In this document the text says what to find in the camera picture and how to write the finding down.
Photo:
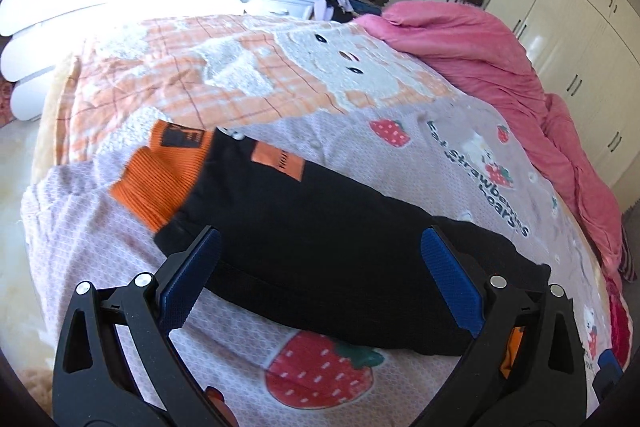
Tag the pink duvet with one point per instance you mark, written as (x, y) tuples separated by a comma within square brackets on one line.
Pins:
[(479, 55)]

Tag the orange plaid bear blanket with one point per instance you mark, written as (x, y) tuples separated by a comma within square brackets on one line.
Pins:
[(221, 70)]

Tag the striped purple pillow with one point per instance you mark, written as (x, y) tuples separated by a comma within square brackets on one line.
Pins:
[(626, 268)]

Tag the tan fluffy blanket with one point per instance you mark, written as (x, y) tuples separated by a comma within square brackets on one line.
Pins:
[(38, 382)]

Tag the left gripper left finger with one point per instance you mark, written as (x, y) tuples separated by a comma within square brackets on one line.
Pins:
[(92, 381)]

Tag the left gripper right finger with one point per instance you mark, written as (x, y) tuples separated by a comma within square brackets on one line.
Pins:
[(525, 365)]

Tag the black sweater orange cuffs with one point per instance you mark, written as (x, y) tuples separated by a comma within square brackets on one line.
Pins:
[(304, 246)]

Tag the pile of clothes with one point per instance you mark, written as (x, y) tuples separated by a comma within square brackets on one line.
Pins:
[(343, 11)]

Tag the white wardrobe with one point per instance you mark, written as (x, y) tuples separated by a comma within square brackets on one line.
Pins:
[(587, 52)]

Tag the red patterned pillow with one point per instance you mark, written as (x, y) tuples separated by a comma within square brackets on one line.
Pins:
[(621, 328)]

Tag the strawberry bear bed sheet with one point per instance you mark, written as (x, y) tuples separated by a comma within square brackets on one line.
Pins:
[(457, 160)]

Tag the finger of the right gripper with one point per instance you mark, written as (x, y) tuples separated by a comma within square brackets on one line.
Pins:
[(608, 375)]

